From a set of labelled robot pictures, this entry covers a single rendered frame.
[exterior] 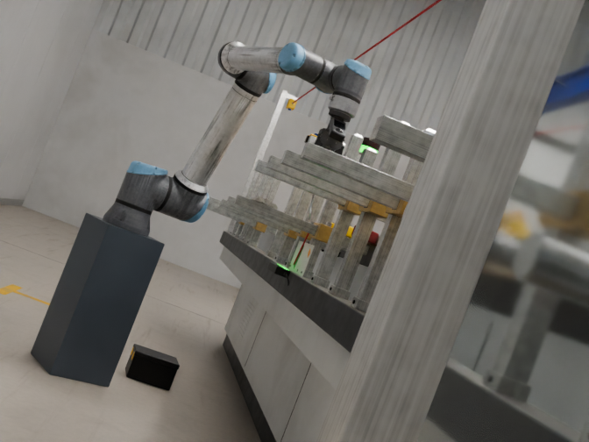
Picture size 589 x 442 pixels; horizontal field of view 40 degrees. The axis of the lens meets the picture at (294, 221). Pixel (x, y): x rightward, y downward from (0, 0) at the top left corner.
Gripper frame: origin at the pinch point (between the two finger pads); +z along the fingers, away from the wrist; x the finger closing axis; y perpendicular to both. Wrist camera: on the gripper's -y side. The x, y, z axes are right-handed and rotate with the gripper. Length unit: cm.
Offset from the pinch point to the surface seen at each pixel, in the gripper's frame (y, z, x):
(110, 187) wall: 809, 39, 105
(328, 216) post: 0.9, 10.9, -7.8
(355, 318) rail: -84, 33, -4
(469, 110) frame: -225, 18, 35
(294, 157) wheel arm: -78, 6, 19
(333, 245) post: -24.1, 19.1, -7.1
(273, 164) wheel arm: -53, 7, 20
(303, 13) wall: 803, -262, -42
